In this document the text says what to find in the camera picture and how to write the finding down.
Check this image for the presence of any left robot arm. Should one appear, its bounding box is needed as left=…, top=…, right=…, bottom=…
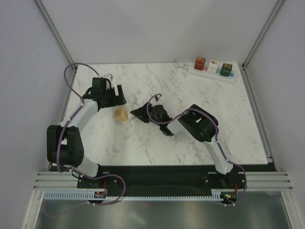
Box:
left=47, top=74, right=127, bottom=187

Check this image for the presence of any green cube plug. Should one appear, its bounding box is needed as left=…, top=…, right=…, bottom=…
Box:
left=220, top=63, right=233, bottom=77

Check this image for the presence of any white cube plug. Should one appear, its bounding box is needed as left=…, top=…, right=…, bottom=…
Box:
left=207, top=60, right=219, bottom=74

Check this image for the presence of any aluminium frame rail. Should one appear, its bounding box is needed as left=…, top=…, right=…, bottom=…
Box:
left=33, top=172, right=292, bottom=191

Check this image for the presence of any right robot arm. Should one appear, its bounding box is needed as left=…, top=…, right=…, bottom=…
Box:
left=130, top=102, right=235, bottom=188

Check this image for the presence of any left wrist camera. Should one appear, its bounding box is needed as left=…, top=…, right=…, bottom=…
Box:
left=103, top=73, right=113, bottom=82

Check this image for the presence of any beige cube plug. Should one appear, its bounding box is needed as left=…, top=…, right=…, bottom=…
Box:
left=114, top=108, right=129, bottom=123

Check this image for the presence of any white cable duct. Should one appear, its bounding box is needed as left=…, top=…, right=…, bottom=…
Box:
left=43, top=190, right=223, bottom=201

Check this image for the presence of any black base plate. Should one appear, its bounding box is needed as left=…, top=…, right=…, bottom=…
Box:
left=77, top=166, right=245, bottom=196

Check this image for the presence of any red cube plug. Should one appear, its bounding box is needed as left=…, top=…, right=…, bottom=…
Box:
left=194, top=57, right=206, bottom=71

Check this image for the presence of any white cube socket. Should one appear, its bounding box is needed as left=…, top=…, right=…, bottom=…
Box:
left=119, top=103, right=139, bottom=124

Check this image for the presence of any white power strip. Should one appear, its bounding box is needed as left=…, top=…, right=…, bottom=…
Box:
left=188, top=65, right=236, bottom=84

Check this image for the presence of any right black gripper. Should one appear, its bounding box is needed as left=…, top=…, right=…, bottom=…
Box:
left=131, top=102, right=162, bottom=127

